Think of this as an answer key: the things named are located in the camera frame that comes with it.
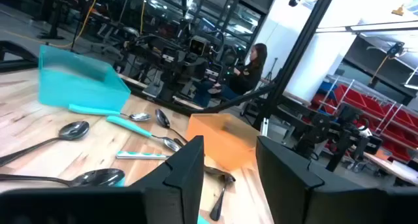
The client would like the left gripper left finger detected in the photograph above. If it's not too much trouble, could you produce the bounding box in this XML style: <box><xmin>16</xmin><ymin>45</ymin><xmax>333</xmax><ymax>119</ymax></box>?
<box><xmin>0</xmin><ymin>135</ymin><xmax>205</xmax><ymax>224</ymax></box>

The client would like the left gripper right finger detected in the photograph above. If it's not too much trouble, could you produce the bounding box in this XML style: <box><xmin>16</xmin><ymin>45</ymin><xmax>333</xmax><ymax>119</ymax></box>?
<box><xmin>256</xmin><ymin>135</ymin><xmax>418</xmax><ymax>224</ymax></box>

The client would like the black spoon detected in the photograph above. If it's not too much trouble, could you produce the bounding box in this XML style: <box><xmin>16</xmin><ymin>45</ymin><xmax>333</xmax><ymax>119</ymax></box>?
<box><xmin>0</xmin><ymin>167</ymin><xmax>127</xmax><ymax>188</ymax></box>
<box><xmin>204</xmin><ymin>166</ymin><xmax>236</xmax><ymax>222</ymax></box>
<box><xmin>154</xmin><ymin>108</ymin><xmax>190</xmax><ymax>146</ymax></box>

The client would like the teal handled spoon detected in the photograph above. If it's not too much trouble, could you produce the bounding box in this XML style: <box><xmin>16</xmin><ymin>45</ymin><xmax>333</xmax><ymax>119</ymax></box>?
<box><xmin>67</xmin><ymin>103</ymin><xmax>153</xmax><ymax>123</ymax></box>
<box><xmin>106</xmin><ymin>115</ymin><xmax>182</xmax><ymax>153</ymax></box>

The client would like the silver metal spoon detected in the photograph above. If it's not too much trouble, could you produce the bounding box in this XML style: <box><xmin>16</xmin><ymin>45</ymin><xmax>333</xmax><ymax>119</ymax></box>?
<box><xmin>0</xmin><ymin>120</ymin><xmax>91</xmax><ymax>168</ymax></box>

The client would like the orange translucent plastic bin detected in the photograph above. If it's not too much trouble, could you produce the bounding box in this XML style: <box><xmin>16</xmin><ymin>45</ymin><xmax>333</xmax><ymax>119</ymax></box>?
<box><xmin>185</xmin><ymin>112</ymin><xmax>261</xmax><ymax>172</ymax></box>

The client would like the background wooden table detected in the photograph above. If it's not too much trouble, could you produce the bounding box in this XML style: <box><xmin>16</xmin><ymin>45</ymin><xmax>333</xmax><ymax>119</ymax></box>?
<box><xmin>362</xmin><ymin>151</ymin><xmax>418</xmax><ymax>186</ymax></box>

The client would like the rack with red bins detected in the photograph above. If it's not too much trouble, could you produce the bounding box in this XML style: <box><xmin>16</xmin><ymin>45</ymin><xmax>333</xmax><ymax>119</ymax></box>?
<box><xmin>310</xmin><ymin>74</ymin><xmax>418</xmax><ymax>163</ymax></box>

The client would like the person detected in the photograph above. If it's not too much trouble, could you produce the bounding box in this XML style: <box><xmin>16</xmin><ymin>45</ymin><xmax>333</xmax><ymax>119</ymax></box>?
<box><xmin>192</xmin><ymin>42</ymin><xmax>269</xmax><ymax>108</ymax></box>

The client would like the background robot workstation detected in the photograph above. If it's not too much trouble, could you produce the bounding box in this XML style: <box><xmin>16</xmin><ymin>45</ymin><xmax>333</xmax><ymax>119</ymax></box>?
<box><xmin>122</xmin><ymin>34</ymin><xmax>229</xmax><ymax>103</ymax></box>

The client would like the teal translucent plastic bin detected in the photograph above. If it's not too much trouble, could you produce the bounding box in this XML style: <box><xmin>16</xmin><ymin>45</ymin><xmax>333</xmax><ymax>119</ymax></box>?
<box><xmin>38</xmin><ymin>44</ymin><xmax>131</xmax><ymax>112</ymax></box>

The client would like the yellow hanging object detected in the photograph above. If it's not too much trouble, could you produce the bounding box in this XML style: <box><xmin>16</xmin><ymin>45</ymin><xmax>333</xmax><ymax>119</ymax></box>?
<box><xmin>391</xmin><ymin>4</ymin><xmax>406</xmax><ymax>17</ymax></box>

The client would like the black floor stand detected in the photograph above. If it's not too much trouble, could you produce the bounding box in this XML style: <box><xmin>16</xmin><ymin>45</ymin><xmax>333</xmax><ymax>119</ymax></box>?
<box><xmin>36</xmin><ymin>0</ymin><xmax>66</xmax><ymax>40</ymax></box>

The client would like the silver aluminium bracket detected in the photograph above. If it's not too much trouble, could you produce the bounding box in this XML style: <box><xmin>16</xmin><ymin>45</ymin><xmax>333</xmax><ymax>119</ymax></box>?
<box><xmin>260</xmin><ymin>117</ymin><xmax>270</xmax><ymax>137</ymax></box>

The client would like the black overhead camera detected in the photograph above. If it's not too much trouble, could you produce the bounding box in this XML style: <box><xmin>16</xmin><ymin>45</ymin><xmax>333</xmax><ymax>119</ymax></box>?
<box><xmin>386</xmin><ymin>40</ymin><xmax>406</xmax><ymax>59</ymax></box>

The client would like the yellow hanging cable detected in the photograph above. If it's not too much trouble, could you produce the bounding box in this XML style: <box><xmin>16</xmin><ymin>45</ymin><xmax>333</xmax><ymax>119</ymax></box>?
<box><xmin>139</xmin><ymin>0</ymin><xmax>147</xmax><ymax>35</ymax></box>
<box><xmin>48</xmin><ymin>0</ymin><xmax>101</xmax><ymax>50</ymax></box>

